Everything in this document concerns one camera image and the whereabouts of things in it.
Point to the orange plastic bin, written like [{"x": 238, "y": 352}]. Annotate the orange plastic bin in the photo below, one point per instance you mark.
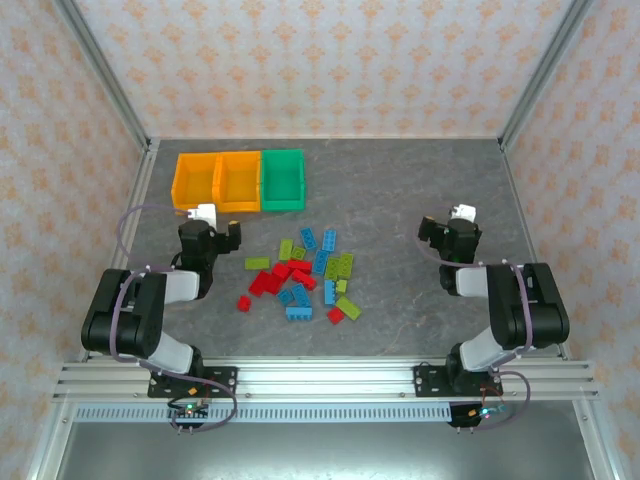
[
  {"x": 194, "y": 179},
  {"x": 239, "y": 180}
]

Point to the large red lego brick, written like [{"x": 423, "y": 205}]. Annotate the large red lego brick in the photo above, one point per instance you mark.
[{"x": 265, "y": 283}]

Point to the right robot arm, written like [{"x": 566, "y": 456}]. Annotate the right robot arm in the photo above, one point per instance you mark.
[{"x": 530, "y": 305}]

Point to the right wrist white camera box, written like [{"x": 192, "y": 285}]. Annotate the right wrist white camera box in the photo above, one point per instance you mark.
[{"x": 463, "y": 210}]

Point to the small red lego brick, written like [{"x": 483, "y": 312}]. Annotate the small red lego brick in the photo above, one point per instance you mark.
[
  {"x": 336, "y": 315},
  {"x": 244, "y": 303}
]

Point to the aluminium mounting beam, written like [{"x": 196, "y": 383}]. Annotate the aluminium mounting beam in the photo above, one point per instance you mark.
[{"x": 325, "y": 380}]

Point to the aluminium frame post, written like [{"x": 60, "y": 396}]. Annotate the aluminium frame post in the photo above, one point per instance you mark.
[
  {"x": 547, "y": 72},
  {"x": 102, "y": 72}
]

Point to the grey metal lower panel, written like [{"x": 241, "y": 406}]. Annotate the grey metal lower panel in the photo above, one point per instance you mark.
[{"x": 325, "y": 452}]

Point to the blue lego brick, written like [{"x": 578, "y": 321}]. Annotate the blue lego brick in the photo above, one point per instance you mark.
[
  {"x": 320, "y": 261},
  {"x": 299, "y": 313},
  {"x": 309, "y": 238},
  {"x": 329, "y": 240},
  {"x": 301, "y": 295},
  {"x": 329, "y": 292},
  {"x": 285, "y": 297}
]

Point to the aluminium frame leg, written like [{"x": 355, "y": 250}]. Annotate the aluminium frame leg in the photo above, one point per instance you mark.
[
  {"x": 52, "y": 440},
  {"x": 595, "y": 440}
]

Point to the circuit board with LED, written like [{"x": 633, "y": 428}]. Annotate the circuit board with LED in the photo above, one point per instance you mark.
[
  {"x": 480, "y": 414},
  {"x": 189, "y": 412}
]

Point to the aluminium side rail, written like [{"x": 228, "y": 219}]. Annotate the aluminium side rail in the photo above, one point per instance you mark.
[
  {"x": 520, "y": 200},
  {"x": 140, "y": 200}
]

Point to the green plastic bin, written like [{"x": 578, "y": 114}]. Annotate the green plastic bin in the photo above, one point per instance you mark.
[{"x": 283, "y": 177}]

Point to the small lime green lego brick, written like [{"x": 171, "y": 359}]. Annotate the small lime green lego brick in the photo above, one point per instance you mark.
[
  {"x": 342, "y": 286},
  {"x": 298, "y": 253}
]

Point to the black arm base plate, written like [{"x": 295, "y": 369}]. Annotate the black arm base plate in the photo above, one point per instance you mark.
[
  {"x": 225, "y": 381},
  {"x": 430, "y": 380}
]

